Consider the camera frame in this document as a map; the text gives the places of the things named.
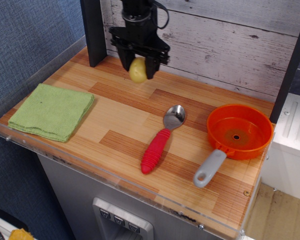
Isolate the red handled metal spoon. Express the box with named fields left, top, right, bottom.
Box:
left=140, top=105, right=186, bottom=175

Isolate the black right shelf post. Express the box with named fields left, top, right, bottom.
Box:
left=269, top=33, right=300, bottom=124

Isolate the orange pan with grey handle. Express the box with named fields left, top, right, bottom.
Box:
left=193, top=104, right=274, bottom=188

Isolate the black shelf post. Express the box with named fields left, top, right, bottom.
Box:
left=269, top=33, right=300, bottom=124
left=80, top=0, right=108, bottom=68

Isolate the black left shelf post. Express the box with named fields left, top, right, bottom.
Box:
left=80, top=0, right=108, bottom=68

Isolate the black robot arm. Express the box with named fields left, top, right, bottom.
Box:
left=109, top=0, right=170, bottom=79

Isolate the grey toy cabinet front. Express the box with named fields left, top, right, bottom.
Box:
left=38, top=155, right=218, bottom=240

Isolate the green folded cloth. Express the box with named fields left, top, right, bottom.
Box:
left=8, top=83, right=95, bottom=143

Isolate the yellow black object bottom left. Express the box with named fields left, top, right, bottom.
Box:
left=0, top=228, right=35, bottom=240

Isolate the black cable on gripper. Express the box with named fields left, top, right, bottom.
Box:
left=152, top=0, right=170, bottom=30

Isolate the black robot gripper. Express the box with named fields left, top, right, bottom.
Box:
left=109, top=13, right=170, bottom=80

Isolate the silver dispenser button panel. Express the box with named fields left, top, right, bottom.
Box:
left=92, top=197, right=155, bottom=240

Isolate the clear acrylic table guard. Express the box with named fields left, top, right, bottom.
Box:
left=0, top=38, right=274, bottom=239

